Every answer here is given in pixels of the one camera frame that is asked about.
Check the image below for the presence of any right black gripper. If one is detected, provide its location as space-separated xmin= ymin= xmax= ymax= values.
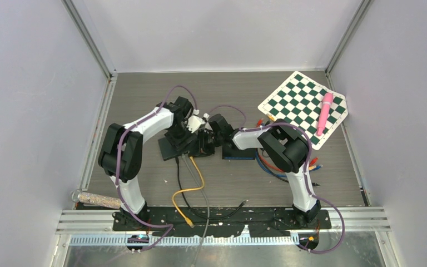
xmin=189 ymin=130 xmax=224 ymax=159

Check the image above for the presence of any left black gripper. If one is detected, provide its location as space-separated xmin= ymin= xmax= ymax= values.
xmin=165 ymin=121 xmax=196 ymax=154

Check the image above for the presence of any black ribbed network switch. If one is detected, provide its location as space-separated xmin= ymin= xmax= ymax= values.
xmin=222 ymin=142 xmax=256 ymax=160

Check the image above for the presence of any red ethernet cable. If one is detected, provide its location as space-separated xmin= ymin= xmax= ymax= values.
xmin=256 ymin=117 xmax=319 ymax=174

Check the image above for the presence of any black router box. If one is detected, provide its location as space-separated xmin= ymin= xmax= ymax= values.
xmin=158 ymin=133 xmax=197 ymax=161

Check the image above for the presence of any blue ethernet cable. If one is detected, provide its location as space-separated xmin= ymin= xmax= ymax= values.
xmin=255 ymin=149 xmax=324 ymax=179

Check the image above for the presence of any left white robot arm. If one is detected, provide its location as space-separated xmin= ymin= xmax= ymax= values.
xmin=98 ymin=97 xmax=197 ymax=230

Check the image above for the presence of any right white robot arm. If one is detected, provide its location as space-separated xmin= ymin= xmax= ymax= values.
xmin=187 ymin=114 xmax=321 ymax=228

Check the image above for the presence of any green white checkered board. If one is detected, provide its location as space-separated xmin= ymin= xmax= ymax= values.
xmin=257 ymin=71 xmax=349 ymax=150

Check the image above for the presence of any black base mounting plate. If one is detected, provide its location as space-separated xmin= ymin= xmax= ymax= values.
xmin=112 ymin=206 xmax=331 ymax=238

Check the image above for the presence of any pink cylindrical tube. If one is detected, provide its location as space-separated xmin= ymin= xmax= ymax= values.
xmin=316 ymin=92 xmax=334 ymax=136

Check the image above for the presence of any clear glitter tube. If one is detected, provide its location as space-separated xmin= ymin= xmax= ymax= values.
xmin=71 ymin=190 xmax=122 ymax=209

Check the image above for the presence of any grey router cable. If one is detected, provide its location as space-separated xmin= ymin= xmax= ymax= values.
xmin=181 ymin=156 xmax=211 ymax=267

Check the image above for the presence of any black router cable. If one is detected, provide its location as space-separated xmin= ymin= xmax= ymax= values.
xmin=175 ymin=156 xmax=249 ymax=221

